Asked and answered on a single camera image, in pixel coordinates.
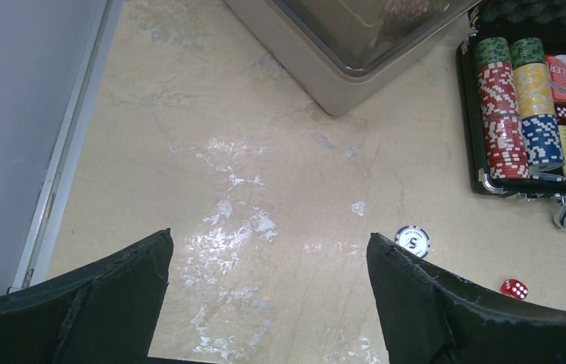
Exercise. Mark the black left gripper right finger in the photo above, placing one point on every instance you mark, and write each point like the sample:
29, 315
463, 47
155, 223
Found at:
430, 315

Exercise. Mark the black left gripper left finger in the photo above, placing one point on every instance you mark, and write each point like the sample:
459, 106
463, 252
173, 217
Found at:
103, 312

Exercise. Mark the white dealer chip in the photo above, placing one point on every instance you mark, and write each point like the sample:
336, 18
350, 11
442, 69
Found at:
414, 239

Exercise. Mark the small red die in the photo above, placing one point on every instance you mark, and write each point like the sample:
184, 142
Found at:
514, 288

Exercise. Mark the black poker set case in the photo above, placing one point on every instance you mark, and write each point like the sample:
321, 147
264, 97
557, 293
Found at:
511, 20

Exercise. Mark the red white chip row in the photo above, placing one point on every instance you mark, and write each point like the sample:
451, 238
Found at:
503, 138

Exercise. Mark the yellow blue chip row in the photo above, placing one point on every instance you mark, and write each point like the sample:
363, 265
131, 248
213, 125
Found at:
536, 108

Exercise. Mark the translucent brown plastic box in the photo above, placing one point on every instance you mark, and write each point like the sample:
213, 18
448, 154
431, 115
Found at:
342, 52

